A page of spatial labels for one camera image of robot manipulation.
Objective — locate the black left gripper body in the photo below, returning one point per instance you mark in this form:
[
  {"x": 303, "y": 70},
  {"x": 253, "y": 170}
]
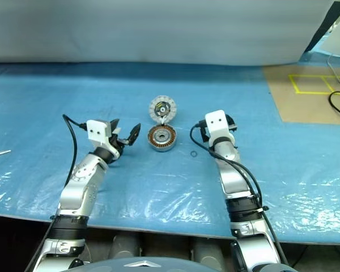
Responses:
[{"x": 116, "y": 140}]

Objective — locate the silver motor stator copper windings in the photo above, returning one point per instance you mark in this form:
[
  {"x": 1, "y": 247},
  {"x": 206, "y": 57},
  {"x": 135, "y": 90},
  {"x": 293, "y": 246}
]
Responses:
[{"x": 154, "y": 140}]

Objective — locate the brown cardboard sheet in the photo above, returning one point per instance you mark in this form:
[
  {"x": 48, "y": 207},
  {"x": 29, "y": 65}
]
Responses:
[{"x": 300, "y": 107}]

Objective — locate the grey rounded cylinder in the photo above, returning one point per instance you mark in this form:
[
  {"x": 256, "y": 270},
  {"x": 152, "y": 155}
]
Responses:
[
  {"x": 208, "y": 252},
  {"x": 126, "y": 246}
]

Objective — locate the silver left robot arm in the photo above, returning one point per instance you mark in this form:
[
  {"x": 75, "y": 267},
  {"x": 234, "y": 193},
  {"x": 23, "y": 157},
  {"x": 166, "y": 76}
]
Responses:
[{"x": 73, "y": 195}]

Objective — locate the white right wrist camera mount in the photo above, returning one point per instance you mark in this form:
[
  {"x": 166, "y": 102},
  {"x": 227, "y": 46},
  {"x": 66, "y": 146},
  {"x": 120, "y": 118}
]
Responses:
[{"x": 217, "y": 124}]

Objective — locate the grey round motor end cover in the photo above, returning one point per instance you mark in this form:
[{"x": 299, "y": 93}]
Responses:
[{"x": 170, "y": 109}]

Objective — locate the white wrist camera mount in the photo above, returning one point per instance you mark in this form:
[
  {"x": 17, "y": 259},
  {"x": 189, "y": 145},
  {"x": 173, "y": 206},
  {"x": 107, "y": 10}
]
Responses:
[
  {"x": 217, "y": 124},
  {"x": 97, "y": 131}
]

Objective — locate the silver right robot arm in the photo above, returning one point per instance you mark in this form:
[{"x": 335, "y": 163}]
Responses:
[{"x": 232, "y": 178}]

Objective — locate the blue plastic table sheet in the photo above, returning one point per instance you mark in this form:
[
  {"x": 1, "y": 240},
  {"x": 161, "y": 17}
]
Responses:
[{"x": 158, "y": 184}]

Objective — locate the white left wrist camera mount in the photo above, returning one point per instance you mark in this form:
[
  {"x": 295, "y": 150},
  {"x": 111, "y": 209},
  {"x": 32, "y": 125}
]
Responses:
[{"x": 97, "y": 131}]

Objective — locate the white foam backdrop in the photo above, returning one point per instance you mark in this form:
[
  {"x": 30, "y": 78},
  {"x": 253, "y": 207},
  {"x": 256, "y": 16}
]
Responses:
[{"x": 158, "y": 28}]

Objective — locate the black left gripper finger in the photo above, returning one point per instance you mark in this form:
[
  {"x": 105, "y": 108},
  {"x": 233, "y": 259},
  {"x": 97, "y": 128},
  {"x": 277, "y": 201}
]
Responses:
[
  {"x": 134, "y": 133},
  {"x": 114, "y": 125}
]

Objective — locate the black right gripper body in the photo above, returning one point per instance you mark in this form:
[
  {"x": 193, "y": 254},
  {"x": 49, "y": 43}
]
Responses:
[{"x": 231, "y": 123}]

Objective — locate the grey robot torso silver emblem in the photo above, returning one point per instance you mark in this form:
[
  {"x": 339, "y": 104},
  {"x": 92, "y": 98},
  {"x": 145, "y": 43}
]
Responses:
[{"x": 144, "y": 265}]

